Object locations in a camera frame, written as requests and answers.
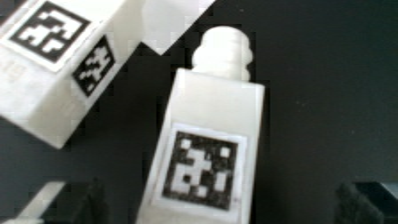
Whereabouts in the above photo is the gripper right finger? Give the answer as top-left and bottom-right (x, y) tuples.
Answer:
(334, 182), (398, 224)

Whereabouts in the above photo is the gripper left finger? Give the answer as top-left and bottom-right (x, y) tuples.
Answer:
(6, 180), (111, 224)

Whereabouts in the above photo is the white leg with screw tip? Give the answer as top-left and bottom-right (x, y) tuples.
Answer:
(135, 26), (265, 224)

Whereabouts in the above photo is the white leg centre right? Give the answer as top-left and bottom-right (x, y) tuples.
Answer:
(0, 0), (144, 147)

